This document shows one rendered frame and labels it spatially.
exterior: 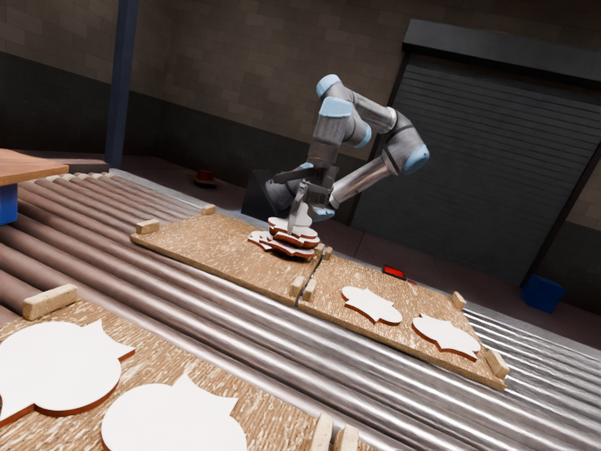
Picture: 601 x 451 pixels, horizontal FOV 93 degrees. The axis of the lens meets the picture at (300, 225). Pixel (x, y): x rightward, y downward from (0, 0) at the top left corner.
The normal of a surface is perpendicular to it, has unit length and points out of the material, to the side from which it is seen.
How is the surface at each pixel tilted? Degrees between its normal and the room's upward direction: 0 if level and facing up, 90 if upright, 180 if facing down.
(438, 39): 90
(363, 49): 90
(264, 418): 0
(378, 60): 90
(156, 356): 0
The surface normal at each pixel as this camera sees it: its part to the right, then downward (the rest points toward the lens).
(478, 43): -0.29, 0.18
